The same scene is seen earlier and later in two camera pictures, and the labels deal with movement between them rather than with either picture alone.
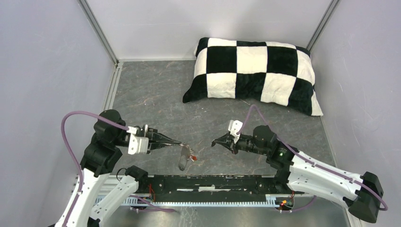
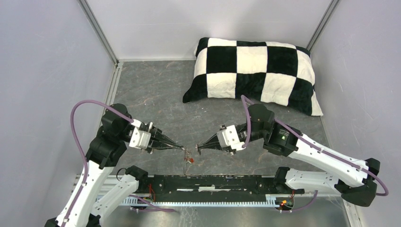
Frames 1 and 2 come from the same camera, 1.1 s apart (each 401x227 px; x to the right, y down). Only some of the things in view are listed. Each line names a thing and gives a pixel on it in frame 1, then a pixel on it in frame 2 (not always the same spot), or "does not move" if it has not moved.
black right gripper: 223,140 -> 213,143
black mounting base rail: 214,187 does not move
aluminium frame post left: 97,27 does not move
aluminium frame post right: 322,24 does not move
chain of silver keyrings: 186,144 -> 188,152
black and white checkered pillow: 266,71 does not move
